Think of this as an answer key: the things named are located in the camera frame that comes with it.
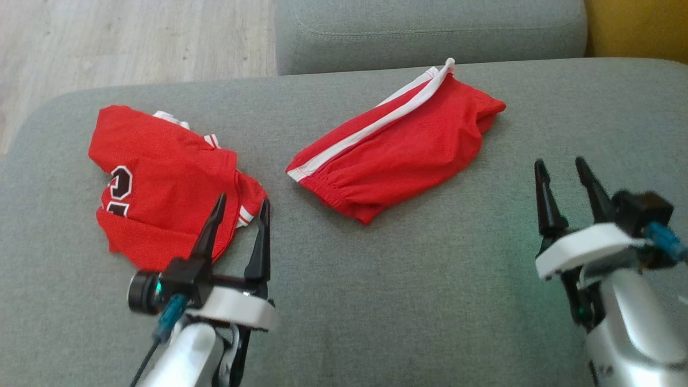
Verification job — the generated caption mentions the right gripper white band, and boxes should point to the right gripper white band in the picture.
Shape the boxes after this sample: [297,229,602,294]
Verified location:
[534,156,647,331]

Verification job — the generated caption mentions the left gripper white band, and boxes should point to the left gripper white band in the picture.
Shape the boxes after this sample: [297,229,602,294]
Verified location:
[185,193,278,387]

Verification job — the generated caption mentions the red Bulls 23 jersey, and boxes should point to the red Bulls 23 jersey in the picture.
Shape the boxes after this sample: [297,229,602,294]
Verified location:
[88,105,268,271]

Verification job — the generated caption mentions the red shorts with white stripe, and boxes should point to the red shorts with white stripe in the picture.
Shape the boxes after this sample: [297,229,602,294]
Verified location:
[286,58,507,225]

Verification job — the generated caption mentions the grey fabric sofa seat cushion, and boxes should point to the grey fabric sofa seat cushion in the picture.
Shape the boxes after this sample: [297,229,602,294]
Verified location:
[0,58,688,387]

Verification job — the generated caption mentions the grey fabric sofa back cushion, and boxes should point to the grey fabric sofa back cushion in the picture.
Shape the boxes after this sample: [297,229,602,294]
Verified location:
[275,0,588,76]

